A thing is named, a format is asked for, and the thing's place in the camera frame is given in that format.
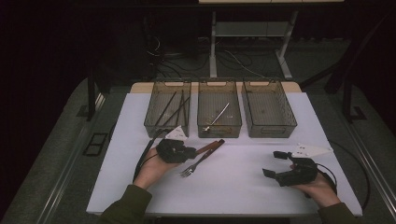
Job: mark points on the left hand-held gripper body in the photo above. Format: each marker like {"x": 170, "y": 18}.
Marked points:
{"x": 172, "y": 151}

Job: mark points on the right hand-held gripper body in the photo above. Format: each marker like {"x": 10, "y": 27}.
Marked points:
{"x": 302, "y": 172}

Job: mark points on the black chopstick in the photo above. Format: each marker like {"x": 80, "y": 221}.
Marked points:
{"x": 165, "y": 109}
{"x": 169, "y": 118}

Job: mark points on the smoky plastic bin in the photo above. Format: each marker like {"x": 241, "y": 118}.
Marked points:
{"x": 214, "y": 93}
{"x": 271, "y": 109}
{"x": 162, "y": 118}

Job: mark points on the long steel spoon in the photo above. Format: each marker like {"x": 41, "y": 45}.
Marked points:
{"x": 218, "y": 115}

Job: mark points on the person's right hand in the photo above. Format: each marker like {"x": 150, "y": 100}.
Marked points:
{"x": 322, "y": 193}

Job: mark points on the person's left hand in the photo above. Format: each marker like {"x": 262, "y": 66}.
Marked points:
{"x": 151, "y": 171}

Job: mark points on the black metal stand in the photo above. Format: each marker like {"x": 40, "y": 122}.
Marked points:
{"x": 347, "y": 99}
{"x": 91, "y": 99}

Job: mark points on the white metal-framed desk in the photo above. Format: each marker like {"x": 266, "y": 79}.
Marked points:
{"x": 249, "y": 29}

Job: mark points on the aluminium floor rail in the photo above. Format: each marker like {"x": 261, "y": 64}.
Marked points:
{"x": 61, "y": 180}
{"x": 372, "y": 168}

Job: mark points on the black floor outlet frame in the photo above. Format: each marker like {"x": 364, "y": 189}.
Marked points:
{"x": 95, "y": 144}

